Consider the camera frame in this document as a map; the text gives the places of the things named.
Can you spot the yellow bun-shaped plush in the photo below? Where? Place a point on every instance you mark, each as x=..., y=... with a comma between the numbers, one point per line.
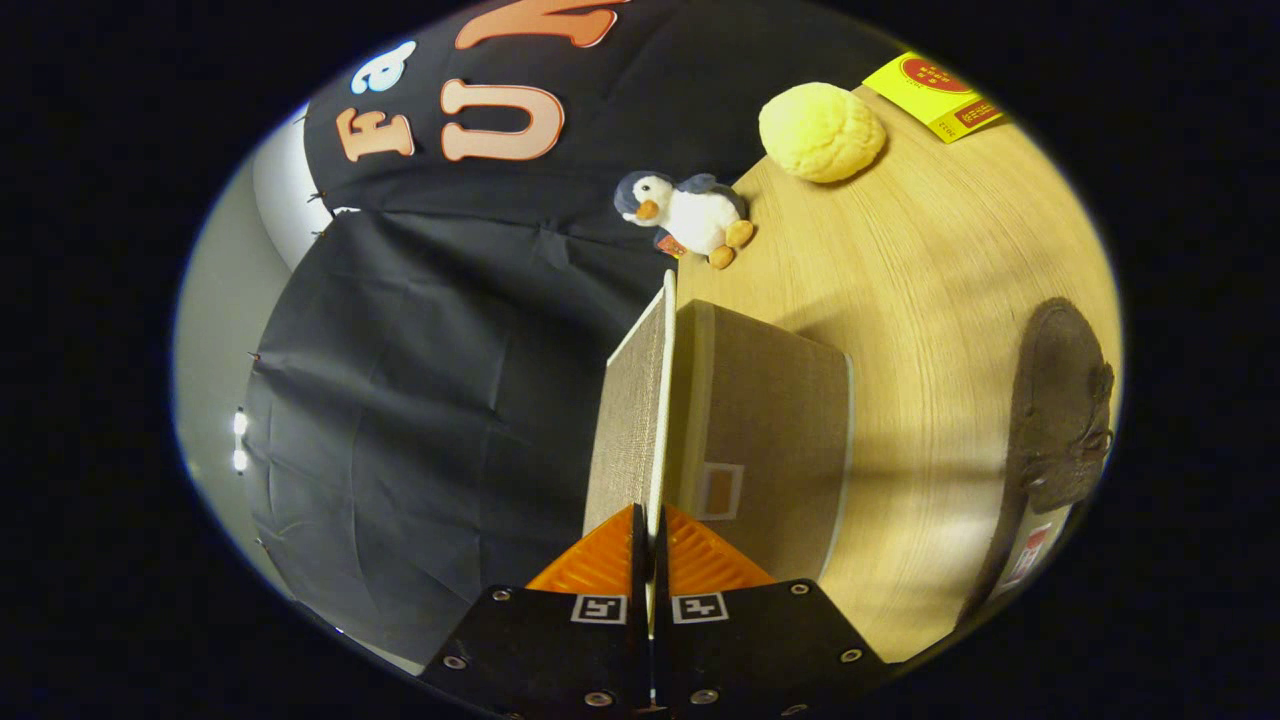
x=820, y=130

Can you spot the black backdrop cloth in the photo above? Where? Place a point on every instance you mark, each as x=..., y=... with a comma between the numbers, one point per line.
x=420, y=400

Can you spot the penguin plush toy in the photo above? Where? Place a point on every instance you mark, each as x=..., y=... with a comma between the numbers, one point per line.
x=695, y=215

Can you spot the brown fuzzy shoe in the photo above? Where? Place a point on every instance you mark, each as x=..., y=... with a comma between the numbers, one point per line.
x=1060, y=400

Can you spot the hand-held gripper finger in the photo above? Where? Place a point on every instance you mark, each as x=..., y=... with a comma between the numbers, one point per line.
x=661, y=575
x=639, y=570

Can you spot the beige fabric storage box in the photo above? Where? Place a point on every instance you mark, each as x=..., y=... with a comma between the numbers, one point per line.
x=770, y=420

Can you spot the yellow book with red circle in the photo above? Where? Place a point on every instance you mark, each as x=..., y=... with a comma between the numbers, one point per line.
x=925, y=90

